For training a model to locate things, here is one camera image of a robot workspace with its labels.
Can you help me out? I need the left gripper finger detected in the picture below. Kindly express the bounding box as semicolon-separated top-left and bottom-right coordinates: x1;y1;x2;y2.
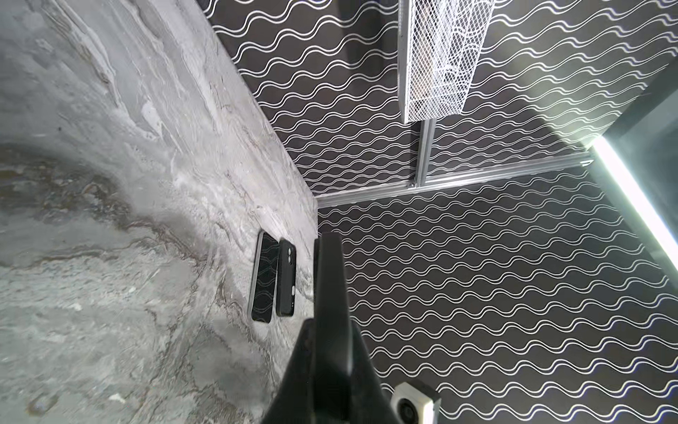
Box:
262;232;399;423

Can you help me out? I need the black phone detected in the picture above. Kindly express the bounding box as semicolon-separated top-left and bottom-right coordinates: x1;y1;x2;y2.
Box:
248;230;280;323

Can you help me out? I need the black phone case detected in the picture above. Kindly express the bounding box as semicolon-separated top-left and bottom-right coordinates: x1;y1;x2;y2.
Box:
275;238;297;317

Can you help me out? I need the LED light strip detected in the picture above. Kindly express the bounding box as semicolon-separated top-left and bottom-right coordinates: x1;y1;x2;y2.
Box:
593;136;677;270

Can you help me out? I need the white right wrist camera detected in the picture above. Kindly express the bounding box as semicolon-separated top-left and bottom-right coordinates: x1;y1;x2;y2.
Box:
390;379;441;424

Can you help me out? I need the white wire mesh basket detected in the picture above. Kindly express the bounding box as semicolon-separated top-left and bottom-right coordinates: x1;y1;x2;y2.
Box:
397;0;495;124

